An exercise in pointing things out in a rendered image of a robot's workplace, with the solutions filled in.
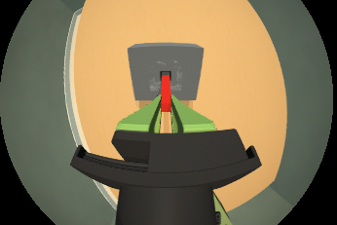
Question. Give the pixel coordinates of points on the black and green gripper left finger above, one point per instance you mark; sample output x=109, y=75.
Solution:
x=147, y=118

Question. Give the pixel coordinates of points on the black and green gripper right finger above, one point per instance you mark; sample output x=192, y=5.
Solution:
x=185, y=119

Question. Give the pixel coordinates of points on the red rectangular peg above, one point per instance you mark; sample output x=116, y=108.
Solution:
x=165, y=102

